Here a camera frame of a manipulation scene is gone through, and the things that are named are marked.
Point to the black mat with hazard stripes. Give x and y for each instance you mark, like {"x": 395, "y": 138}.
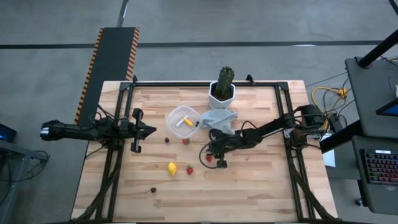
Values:
{"x": 109, "y": 62}

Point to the grey desk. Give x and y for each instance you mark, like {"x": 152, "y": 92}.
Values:
{"x": 356, "y": 174}

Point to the grey metal stand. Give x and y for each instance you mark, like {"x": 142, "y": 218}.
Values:
{"x": 18, "y": 155}

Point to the black power strip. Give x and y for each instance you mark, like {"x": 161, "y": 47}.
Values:
{"x": 336, "y": 123}

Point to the grey metal mount plate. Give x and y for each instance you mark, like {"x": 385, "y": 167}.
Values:
{"x": 287, "y": 133}

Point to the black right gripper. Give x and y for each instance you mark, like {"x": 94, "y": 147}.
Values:
{"x": 228, "y": 143}

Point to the blue-lit screen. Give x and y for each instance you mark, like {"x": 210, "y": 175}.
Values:
{"x": 390, "y": 109}

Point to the black aluminium table frame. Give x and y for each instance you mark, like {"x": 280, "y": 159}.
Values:
{"x": 202, "y": 84}

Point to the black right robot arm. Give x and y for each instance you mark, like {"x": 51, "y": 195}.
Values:
{"x": 273, "y": 127}

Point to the clear plastic tupperware container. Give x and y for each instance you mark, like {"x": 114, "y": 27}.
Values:
{"x": 174, "y": 131}

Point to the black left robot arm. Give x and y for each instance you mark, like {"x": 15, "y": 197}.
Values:
{"x": 74, "y": 132}

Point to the white paper sheet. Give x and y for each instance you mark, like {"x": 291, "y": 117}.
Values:
{"x": 329, "y": 158}

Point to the grey side table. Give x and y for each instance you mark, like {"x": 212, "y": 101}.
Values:
{"x": 367, "y": 93}

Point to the backlit keyboard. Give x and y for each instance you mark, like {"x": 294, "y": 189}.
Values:
{"x": 381, "y": 166}

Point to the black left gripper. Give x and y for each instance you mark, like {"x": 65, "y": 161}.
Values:
{"x": 136, "y": 130}

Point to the green cactus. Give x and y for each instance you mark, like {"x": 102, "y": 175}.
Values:
{"x": 224, "y": 79}

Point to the yellow lemon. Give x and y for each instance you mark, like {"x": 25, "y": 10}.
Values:
{"x": 172, "y": 169}

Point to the small yellow pepper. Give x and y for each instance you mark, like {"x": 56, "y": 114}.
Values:
{"x": 187, "y": 121}

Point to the red strawberry with green leaves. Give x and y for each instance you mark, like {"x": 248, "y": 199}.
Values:
{"x": 209, "y": 159}
{"x": 189, "y": 170}
{"x": 186, "y": 141}

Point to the black device with blue light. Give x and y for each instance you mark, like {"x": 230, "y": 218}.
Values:
{"x": 7, "y": 133}

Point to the grey waffle cloth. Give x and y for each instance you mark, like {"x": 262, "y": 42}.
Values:
{"x": 219, "y": 119}

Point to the black slanted pole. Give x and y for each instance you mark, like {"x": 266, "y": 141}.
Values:
{"x": 376, "y": 49}

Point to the white strip in container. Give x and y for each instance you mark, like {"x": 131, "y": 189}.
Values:
{"x": 179, "y": 123}

